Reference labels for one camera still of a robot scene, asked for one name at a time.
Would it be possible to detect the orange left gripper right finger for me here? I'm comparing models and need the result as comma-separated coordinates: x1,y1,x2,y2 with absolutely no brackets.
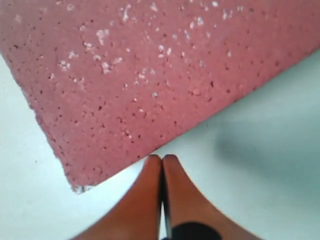
162,154,258,240

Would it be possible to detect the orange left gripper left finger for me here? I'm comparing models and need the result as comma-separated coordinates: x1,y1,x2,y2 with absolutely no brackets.
74,155,162,240

